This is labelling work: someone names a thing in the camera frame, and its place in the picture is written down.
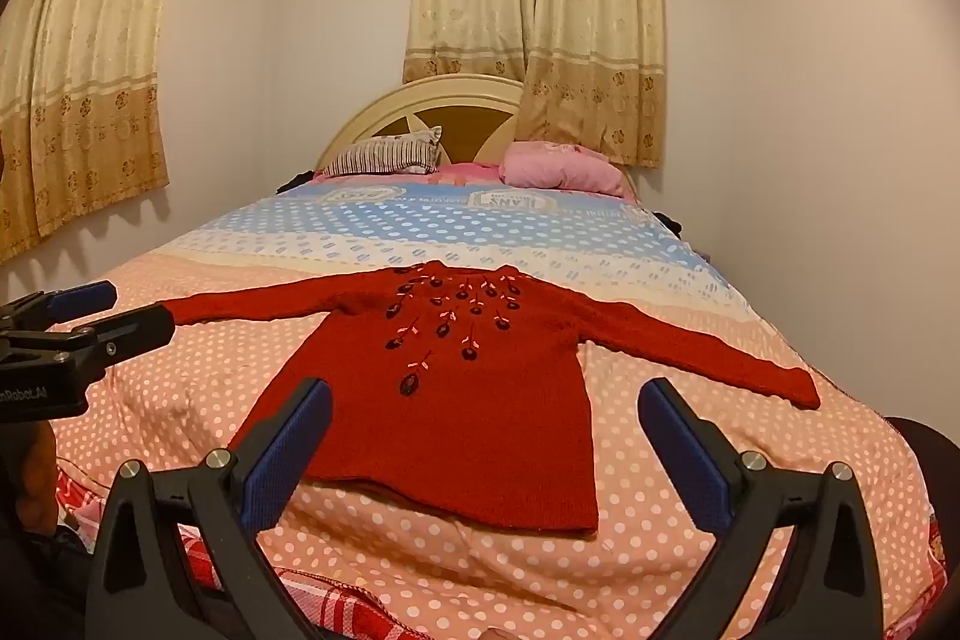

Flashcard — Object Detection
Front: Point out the pink pillow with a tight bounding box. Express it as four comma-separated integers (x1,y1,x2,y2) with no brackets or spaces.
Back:
501,141,625,196

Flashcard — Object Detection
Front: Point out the polka dot bed sheet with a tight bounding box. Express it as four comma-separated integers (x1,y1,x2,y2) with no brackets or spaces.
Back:
49,179,942,640

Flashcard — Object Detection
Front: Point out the striped pillow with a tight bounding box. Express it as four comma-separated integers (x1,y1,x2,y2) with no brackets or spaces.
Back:
321,126,443,178

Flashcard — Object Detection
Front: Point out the red knitted embroidered sweater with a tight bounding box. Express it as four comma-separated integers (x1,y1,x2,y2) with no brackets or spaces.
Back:
154,261,822,534

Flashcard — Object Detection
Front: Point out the cream wooden headboard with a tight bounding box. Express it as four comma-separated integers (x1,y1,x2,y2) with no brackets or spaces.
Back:
315,74,638,191

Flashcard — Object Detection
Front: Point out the pink cloth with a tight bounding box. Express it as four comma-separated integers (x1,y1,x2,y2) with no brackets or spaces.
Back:
431,160,505,185

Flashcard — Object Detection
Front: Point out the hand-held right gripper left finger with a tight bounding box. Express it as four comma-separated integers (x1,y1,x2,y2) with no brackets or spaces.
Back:
84,376,335,640

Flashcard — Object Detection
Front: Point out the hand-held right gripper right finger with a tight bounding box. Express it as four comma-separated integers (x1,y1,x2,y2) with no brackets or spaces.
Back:
637,376,886,640

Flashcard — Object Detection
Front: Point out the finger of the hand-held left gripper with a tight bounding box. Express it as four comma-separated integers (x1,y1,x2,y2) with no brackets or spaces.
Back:
49,304,177,365
0,280,119,332

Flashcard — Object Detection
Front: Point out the red plaid cloth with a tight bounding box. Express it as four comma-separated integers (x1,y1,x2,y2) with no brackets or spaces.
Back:
56,467,421,640

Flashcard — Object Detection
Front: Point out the person's left forearm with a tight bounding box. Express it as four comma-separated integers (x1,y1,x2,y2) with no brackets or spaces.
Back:
0,419,95,640

